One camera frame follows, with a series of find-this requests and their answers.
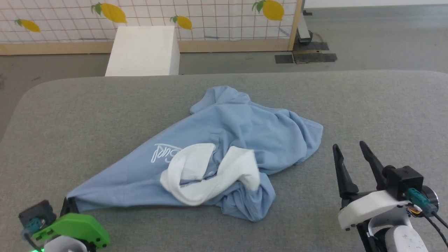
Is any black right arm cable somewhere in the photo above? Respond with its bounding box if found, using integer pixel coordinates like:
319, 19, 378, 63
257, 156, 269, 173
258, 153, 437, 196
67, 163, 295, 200
422, 209, 448, 243

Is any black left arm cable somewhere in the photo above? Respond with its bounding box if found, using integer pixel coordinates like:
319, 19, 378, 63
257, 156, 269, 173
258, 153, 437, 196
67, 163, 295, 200
22, 231, 43, 252

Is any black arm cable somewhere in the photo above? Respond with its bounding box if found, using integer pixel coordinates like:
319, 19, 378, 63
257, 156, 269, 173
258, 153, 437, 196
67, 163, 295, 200
422, 209, 448, 243
22, 231, 43, 252

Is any metal partition foot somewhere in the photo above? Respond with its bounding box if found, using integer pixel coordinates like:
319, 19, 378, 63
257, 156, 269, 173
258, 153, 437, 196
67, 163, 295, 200
296, 10, 314, 45

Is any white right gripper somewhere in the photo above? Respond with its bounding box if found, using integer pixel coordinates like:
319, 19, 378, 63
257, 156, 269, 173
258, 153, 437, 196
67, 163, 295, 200
332, 141, 411, 231

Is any white rectangular box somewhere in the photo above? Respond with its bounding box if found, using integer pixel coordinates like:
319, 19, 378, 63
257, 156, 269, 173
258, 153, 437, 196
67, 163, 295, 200
105, 25, 181, 77

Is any dark grey floor plate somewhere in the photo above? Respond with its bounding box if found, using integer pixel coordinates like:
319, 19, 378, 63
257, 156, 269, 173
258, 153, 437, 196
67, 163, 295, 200
293, 42, 330, 52

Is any lemon print partition wooden frame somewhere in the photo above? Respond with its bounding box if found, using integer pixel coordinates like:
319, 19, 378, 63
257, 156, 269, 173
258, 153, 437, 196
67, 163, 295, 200
0, 0, 304, 56

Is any wide black floor plate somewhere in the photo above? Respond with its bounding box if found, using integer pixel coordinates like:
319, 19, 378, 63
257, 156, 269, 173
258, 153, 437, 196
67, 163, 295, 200
293, 52, 338, 64

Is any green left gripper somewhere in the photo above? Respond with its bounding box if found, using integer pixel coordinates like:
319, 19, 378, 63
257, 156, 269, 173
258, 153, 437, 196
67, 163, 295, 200
34, 197, 111, 251

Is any light blue garment white collar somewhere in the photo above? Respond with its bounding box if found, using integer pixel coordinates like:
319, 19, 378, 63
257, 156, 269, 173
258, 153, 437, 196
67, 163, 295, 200
66, 85, 324, 223

